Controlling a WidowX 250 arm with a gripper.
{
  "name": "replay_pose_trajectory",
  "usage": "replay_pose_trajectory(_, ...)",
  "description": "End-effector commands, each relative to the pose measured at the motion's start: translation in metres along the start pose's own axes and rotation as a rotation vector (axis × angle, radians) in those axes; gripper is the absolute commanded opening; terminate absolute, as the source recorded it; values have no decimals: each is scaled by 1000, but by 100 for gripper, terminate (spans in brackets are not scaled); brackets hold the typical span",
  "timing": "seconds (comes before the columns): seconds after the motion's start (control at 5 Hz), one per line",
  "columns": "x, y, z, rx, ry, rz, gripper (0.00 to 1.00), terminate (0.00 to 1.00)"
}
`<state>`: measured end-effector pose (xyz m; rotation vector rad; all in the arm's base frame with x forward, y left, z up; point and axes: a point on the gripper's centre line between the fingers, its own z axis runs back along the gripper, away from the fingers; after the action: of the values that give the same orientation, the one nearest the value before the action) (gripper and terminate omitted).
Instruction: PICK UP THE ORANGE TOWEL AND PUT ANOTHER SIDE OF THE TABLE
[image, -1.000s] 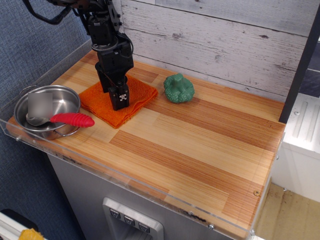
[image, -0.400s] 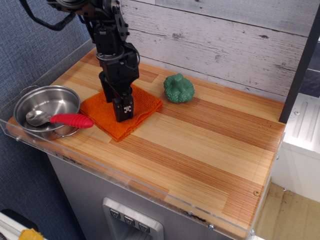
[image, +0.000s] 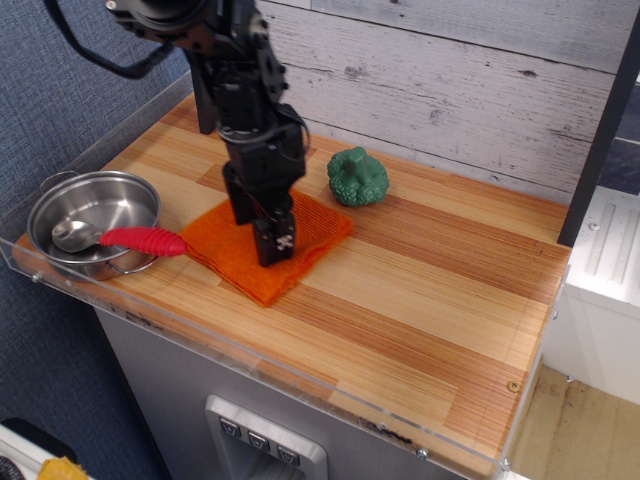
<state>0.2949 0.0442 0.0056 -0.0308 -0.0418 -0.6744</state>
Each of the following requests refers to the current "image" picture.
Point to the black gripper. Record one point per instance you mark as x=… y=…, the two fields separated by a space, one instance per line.
x=263 y=166

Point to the orange towel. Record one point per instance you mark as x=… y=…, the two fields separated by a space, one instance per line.
x=216 y=241

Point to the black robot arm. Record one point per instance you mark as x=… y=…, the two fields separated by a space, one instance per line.
x=238 y=84

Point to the green plastic broccoli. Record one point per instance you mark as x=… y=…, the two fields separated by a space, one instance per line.
x=357 y=178

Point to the stainless steel pot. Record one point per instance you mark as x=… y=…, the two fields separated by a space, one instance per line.
x=105 y=199

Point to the silver dispenser button panel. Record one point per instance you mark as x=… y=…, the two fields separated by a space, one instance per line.
x=252 y=447

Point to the clear acrylic table guard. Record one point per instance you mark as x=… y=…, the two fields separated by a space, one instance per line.
x=426 y=321

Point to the black yellow object corner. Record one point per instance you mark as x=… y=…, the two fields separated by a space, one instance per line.
x=28 y=452

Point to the white ribbed appliance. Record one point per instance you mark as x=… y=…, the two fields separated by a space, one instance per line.
x=593 y=334

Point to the dark grey left post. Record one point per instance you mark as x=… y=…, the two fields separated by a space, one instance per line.
x=202 y=81

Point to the dark grey post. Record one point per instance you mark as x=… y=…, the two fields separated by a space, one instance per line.
x=609 y=123
x=202 y=81

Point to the red handled metal spoon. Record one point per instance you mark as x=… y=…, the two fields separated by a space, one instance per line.
x=75 y=236

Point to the dark grey right post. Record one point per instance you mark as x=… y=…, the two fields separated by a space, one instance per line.
x=609 y=123

